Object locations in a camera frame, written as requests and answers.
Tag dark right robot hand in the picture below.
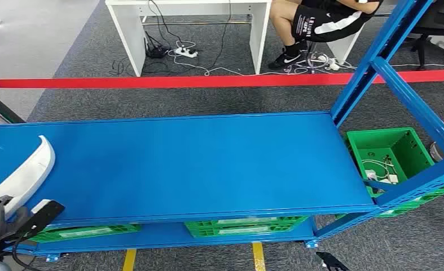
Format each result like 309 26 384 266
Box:
315 251 352 271

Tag white curved fender part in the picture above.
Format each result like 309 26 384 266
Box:
0 135 56 221

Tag blue metal shelf rack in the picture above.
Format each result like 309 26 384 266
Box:
0 0 444 263

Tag green plastic crate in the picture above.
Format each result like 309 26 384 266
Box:
184 215 310 239
345 127 437 198
29 223 143 244
335 185 444 220

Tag white power strip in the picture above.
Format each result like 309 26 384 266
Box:
318 55 342 72
173 45 200 59

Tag white desk panel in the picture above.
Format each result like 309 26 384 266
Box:
326 24 366 65

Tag red barrier tape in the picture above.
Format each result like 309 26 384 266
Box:
0 69 444 90

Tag white desk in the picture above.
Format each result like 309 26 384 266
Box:
105 0 273 78

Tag black power adapter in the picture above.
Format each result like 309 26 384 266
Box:
144 44 171 59

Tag person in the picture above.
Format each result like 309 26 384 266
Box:
268 0 385 71

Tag black office chair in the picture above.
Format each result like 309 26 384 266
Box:
400 0 444 71

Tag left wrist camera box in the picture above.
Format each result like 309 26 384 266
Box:
14 199 66 242

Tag white cables with adapters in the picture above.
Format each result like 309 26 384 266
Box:
361 158 399 185

